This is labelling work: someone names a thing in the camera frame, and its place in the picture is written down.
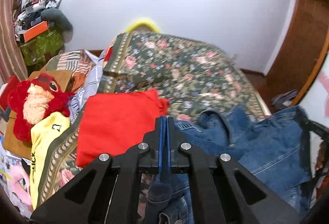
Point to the yellow garment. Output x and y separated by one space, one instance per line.
42 135

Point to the yellow round cushion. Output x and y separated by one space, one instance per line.
143 24

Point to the green floral bedspread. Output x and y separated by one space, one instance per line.
191 75

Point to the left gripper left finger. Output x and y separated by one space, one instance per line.
107 190

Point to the clutter pile of clothes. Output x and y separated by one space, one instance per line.
31 14

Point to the red folded garment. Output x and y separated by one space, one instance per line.
112 123

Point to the green patterned bag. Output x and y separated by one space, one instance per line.
41 48

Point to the pink striped curtain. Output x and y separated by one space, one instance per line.
12 62

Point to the grey pillow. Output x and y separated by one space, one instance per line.
56 16

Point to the red plush toy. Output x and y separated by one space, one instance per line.
34 100

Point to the orange box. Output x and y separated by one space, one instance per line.
34 31

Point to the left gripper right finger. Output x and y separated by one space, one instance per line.
221 189

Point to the blue denim jacket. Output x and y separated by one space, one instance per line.
275 150

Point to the wooden door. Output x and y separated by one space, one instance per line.
302 52

